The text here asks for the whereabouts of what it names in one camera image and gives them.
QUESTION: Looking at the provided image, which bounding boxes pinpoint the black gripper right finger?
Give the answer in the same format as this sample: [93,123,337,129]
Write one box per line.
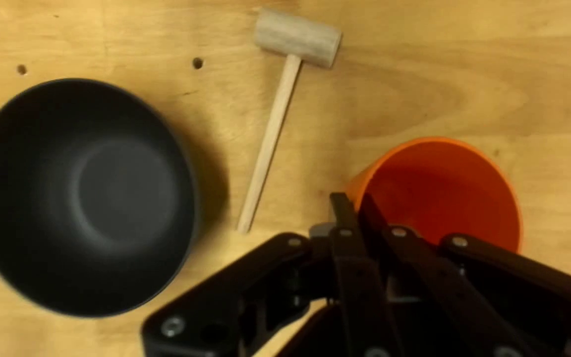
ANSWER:
[359,192,571,357]

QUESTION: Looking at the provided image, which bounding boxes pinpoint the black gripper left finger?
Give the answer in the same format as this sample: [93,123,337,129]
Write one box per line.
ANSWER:
[141,192,397,357]

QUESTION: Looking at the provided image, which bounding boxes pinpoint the orange plastic cup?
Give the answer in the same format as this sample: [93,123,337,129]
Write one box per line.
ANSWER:
[347,135,524,255]

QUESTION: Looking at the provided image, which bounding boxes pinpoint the black bowl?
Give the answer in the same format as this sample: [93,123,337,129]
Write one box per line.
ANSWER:
[0,77,200,319]

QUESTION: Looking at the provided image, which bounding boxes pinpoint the wooden mallet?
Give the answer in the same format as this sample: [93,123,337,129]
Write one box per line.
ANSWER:
[234,8,345,236]

